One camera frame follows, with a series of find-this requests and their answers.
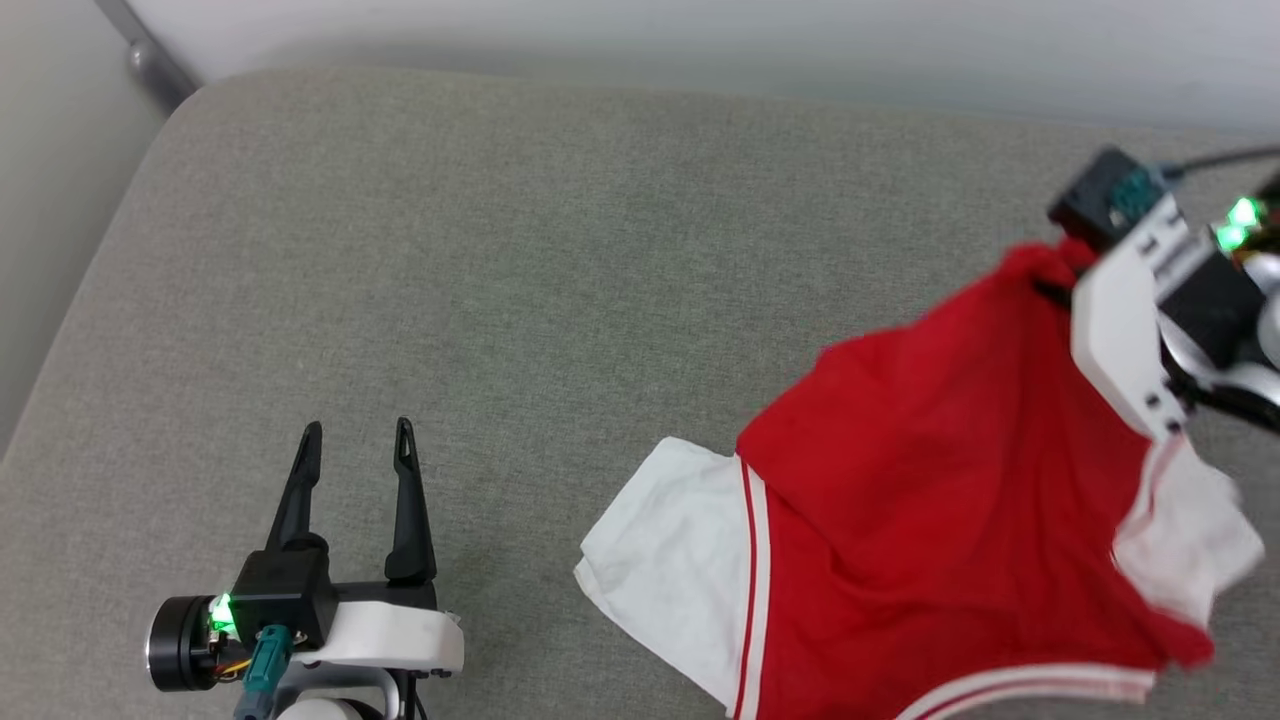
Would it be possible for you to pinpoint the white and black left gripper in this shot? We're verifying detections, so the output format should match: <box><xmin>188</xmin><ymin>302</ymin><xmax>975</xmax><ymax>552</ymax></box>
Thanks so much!
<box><xmin>264</xmin><ymin>416</ymin><xmax>467</xmax><ymax>675</ymax></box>

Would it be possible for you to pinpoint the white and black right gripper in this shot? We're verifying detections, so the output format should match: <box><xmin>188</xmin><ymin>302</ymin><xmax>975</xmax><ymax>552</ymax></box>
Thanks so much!
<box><xmin>1068</xmin><ymin>194</ymin><xmax>1273</xmax><ymax>445</ymax></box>

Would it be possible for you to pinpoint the red and white jersey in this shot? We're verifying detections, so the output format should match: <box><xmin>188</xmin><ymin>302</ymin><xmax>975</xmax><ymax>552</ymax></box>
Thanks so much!
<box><xmin>574</xmin><ymin>238</ymin><xmax>1267</xmax><ymax>720</ymax></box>

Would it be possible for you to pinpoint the grey fabric sofa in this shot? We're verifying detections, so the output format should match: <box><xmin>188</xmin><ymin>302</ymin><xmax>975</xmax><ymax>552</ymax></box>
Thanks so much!
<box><xmin>0</xmin><ymin>66</ymin><xmax>1280</xmax><ymax>720</ymax></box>

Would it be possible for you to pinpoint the grey metal bar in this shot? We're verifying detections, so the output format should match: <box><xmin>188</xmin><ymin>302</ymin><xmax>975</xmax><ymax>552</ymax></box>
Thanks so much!
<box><xmin>94</xmin><ymin>0</ymin><xmax>201</xmax><ymax>113</ymax></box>

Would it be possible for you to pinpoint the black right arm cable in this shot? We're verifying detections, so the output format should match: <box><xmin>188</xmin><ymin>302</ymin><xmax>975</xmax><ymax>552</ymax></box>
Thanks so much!
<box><xmin>1158</xmin><ymin>146</ymin><xmax>1280</xmax><ymax>185</ymax></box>

